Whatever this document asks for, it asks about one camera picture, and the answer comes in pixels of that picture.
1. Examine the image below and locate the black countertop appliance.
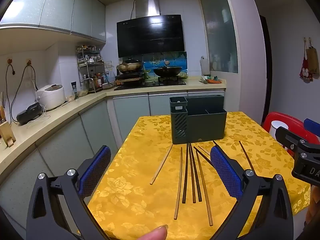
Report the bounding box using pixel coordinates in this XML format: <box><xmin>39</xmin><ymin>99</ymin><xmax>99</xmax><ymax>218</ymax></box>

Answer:
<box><xmin>16</xmin><ymin>102</ymin><xmax>43</xmax><ymax>125</ymax></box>

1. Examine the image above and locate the person's right hand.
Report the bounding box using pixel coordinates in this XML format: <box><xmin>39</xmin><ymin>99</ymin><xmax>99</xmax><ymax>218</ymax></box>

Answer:
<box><xmin>304</xmin><ymin>184</ymin><xmax>320</xmax><ymax>230</ymax></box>

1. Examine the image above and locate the wooden stand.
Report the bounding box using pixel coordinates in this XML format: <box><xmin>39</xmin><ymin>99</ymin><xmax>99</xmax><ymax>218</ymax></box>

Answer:
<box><xmin>0</xmin><ymin>121</ymin><xmax>16</xmax><ymax>147</ymax></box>

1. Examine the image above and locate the black power cable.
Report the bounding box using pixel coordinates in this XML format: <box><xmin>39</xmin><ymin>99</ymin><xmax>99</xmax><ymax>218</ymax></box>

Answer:
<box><xmin>11</xmin><ymin>65</ymin><xmax>38</xmax><ymax>120</ymax></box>
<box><xmin>5</xmin><ymin>64</ymin><xmax>16</xmax><ymax>123</ymax></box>

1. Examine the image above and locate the black portable stove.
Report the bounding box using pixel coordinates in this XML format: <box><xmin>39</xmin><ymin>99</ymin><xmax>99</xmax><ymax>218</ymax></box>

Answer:
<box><xmin>114</xmin><ymin>72</ymin><xmax>145</xmax><ymax>87</ymax></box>

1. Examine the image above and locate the black wok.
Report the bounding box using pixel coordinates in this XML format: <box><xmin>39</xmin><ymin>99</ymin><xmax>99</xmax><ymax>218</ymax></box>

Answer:
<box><xmin>153</xmin><ymin>66</ymin><xmax>183</xmax><ymax>78</ymax></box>

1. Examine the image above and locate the frosted glass window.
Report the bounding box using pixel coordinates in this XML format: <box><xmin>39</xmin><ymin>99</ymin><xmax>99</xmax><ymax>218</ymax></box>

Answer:
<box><xmin>199</xmin><ymin>0</ymin><xmax>239</xmax><ymax>75</ymax></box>

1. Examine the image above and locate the grey wall cabinet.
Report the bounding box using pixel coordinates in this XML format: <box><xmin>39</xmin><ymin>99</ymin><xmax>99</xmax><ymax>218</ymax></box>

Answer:
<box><xmin>0</xmin><ymin>0</ymin><xmax>107</xmax><ymax>43</ymax></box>

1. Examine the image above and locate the amber brown wooden chopstick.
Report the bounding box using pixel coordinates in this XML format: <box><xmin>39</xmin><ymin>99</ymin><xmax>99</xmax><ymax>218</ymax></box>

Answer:
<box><xmin>194</xmin><ymin>150</ymin><xmax>213</xmax><ymax>227</ymax></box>

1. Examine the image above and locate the metal spice rack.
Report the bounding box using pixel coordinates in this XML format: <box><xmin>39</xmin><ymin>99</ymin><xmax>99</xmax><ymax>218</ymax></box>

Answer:
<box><xmin>76</xmin><ymin>45</ymin><xmax>105</xmax><ymax>93</ymax></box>

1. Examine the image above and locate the dark speckled wooden chopstick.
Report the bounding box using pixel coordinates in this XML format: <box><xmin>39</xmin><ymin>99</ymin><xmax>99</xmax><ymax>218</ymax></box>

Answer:
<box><xmin>182</xmin><ymin>143</ymin><xmax>189</xmax><ymax>204</ymax></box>
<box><xmin>190</xmin><ymin>144</ymin><xmax>202</xmax><ymax>202</ymax></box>

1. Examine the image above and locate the beige kitchen countertop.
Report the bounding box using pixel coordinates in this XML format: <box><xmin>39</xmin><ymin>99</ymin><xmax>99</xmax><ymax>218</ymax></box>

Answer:
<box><xmin>0</xmin><ymin>79</ymin><xmax>227</xmax><ymax>180</ymax></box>

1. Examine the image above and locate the black chopstick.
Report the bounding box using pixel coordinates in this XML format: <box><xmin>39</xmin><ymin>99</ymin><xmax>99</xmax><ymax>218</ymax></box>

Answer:
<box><xmin>193</xmin><ymin>146</ymin><xmax>213</xmax><ymax>166</ymax></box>

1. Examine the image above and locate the light wooden chopstick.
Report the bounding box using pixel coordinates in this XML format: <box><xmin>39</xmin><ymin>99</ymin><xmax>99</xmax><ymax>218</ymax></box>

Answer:
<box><xmin>149</xmin><ymin>144</ymin><xmax>174</xmax><ymax>185</ymax></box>
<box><xmin>174</xmin><ymin>147</ymin><xmax>183</xmax><ymax>220</ymax></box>

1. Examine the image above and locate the white plastic bottle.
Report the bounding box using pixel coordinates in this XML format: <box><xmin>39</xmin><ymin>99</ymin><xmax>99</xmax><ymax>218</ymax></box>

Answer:
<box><xmin>200</xmin><ymin>56</ymin><xmax>210</xmax><ymax>77</ymax></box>

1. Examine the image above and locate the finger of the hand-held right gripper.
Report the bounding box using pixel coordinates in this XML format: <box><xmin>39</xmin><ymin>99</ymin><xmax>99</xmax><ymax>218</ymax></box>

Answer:
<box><xmin>303</xmin><ymin>118</ymin><xmax>320</xmax><ymax>138</ymax></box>
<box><xmin>275</xmin><ymin>126</ymin><xmax>320</xmax><ymax>159</ymax></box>

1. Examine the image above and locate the reddish brown wooden chopstick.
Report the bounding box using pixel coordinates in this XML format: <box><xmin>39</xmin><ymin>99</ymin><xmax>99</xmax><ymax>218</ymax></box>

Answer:
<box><xmin>189</xmin><ymin>143</ymin><xmax>196</xmax><ymax>204</ymax></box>

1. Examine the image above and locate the black gas stove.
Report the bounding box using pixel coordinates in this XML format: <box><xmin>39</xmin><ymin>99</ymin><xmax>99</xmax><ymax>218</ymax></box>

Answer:
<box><xmin>114</xmin><ymin>79</ymin><xmax>187</xmax><ymax>91</ymax></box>

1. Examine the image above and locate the yellow floral tablecloth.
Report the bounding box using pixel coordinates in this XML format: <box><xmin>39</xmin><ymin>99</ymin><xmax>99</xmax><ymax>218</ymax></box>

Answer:
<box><xmin>84</xmin><ymin>111</ymin><xmax>312</xmax><ymax>240</ymax></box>

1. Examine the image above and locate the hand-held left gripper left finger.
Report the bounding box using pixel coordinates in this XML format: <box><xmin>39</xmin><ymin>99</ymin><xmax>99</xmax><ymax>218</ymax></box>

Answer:
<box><xmin>26</xmin><ymin>145</ymin><xmax>112</xmax><ymax>240</ymax></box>

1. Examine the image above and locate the dark green utensil holder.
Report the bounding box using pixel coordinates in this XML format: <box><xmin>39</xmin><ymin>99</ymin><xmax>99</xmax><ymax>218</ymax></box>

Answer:
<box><xmin>169</xmin><ymin>94</ymin><xmax>227</xmax><ymax>145</ymax></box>

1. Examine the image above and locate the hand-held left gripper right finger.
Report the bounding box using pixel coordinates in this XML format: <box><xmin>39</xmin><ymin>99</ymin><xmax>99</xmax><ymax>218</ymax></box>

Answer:
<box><xmin>209</xmin><ymin>145</ymin><xmax>294</xmax><ymax>240</ymax></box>

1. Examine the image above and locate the white rice cooker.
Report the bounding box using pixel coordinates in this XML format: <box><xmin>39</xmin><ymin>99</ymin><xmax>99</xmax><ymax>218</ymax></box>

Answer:
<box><xmin>36</xmin><ymin>84</ymin><xmax>66</xmax><ymax>110</ymax></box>

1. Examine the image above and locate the red plastic stool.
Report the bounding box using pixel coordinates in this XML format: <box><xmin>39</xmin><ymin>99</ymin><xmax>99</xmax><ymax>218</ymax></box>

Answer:
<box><xmin>262</xmin><ymin>112</ymin><xmax>320</xmax><ymax>155</ymax></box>

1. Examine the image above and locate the black range hood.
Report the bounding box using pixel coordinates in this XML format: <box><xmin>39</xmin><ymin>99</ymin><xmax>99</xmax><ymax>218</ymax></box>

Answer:
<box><xmin>116</xmin><ymin>0</ymin><xmax>185</xmax><ymax>58</ymax></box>

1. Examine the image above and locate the person's left hand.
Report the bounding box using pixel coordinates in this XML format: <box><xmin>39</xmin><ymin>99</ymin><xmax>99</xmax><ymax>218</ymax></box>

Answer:
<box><xmin>143</xmin><ymin>224</ymin><xmax>168</xmax><ymax>240</ymax></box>

